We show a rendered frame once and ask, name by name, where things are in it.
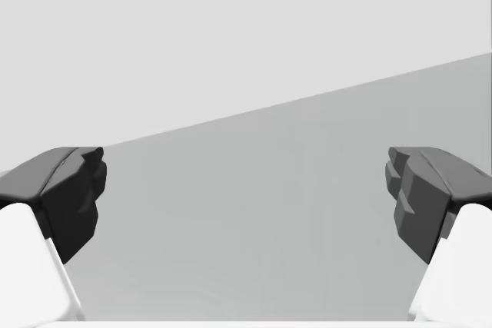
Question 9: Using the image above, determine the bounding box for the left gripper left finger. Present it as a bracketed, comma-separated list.
[0, 146, 108, 323]

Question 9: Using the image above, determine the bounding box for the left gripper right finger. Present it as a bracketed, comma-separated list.
[384, 146, 492, 323]

